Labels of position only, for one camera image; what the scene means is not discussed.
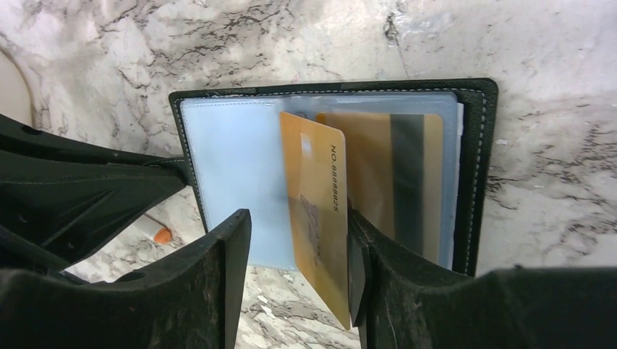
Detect gold VIP credit card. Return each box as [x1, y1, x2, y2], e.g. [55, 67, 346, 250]
[279, 111, 351, 330]

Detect black card holder wallet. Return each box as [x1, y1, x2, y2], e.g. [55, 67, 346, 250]
[170, 78, 498, 278]

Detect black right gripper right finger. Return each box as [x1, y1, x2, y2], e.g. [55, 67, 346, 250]
[348, 210, 616, 348]

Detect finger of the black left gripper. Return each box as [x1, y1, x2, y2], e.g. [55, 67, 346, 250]
[1, 116, 188, 278]

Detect white oblong tray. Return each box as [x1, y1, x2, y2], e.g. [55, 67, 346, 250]
[1, 52, 33, 127]

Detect orange capped syringe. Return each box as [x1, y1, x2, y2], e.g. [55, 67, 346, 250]
[140, 214, 173, 244]

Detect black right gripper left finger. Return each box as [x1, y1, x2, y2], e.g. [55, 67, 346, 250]
[1, 209, 251, 348]

